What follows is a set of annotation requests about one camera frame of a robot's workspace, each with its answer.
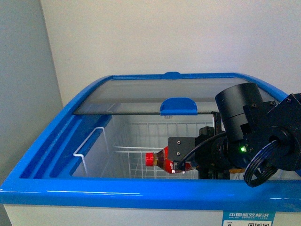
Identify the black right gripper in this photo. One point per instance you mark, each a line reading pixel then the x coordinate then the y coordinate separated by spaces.
pixel 211 162

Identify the white wire freezer basket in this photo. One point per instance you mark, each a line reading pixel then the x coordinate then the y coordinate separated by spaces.
pixel 118 151

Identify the red label iced tea bottle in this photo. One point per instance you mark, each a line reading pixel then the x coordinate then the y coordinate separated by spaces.
pixel 161 160

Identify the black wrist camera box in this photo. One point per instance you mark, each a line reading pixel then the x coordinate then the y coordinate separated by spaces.
pixel 179 147

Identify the energy label sticker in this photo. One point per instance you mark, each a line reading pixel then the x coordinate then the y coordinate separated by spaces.
pixel 231 218

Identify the glass sliding freezer lid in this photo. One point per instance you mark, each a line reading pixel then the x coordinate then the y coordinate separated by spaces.
pixel 156 97

